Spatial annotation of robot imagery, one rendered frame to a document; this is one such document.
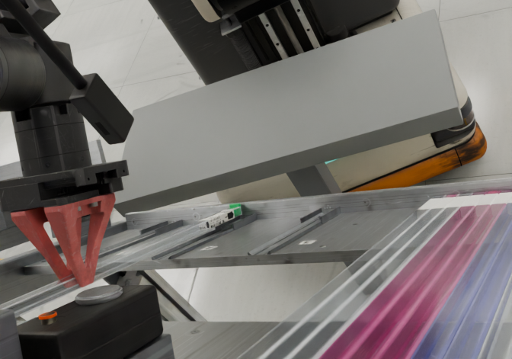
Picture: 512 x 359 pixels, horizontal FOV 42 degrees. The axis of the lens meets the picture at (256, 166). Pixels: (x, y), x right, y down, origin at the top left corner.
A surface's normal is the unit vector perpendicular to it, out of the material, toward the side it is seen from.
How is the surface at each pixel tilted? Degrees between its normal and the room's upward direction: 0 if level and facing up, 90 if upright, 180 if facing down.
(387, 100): 0
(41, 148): 50
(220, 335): 44
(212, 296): 0
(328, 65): 0
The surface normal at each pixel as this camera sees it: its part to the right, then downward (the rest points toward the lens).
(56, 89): 0.59, -0.04
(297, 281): -0.42, -0.61
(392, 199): -0.44, 0.14
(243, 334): -0.15, -0.99
